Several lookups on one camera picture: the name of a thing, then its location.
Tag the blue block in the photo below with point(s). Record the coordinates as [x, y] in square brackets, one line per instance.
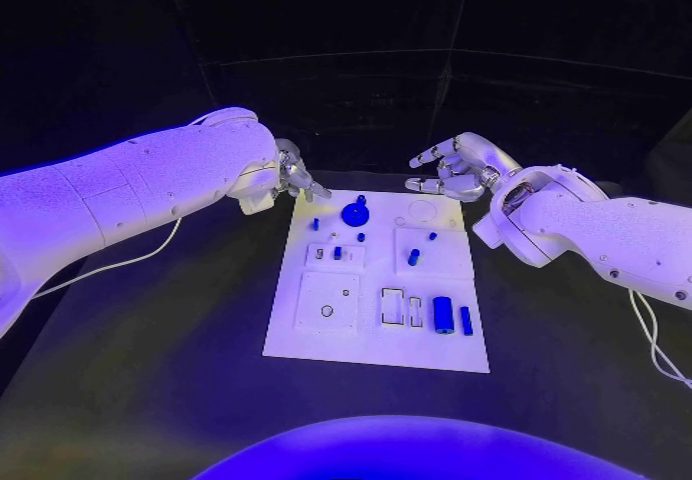
[338, 252]

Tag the thick long blue cylinder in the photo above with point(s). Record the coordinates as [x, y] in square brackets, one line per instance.
[443, 314]

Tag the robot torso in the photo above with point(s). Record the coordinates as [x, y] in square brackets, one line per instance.
[416, 450]

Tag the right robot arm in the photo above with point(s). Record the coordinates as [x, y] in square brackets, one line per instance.
[594, 232]

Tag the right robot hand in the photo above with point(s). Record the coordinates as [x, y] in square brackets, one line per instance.
[465, 168]

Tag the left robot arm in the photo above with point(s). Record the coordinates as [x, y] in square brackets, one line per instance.
[109, 195]

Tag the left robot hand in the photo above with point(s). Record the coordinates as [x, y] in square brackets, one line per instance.
[295, 174]

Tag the blue gear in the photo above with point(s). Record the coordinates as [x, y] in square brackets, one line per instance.
[355, 214]

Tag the white task board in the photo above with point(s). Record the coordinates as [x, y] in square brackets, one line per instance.
[372, 330]

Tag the thin long blue cylinder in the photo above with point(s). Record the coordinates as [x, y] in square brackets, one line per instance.
[466, 320]

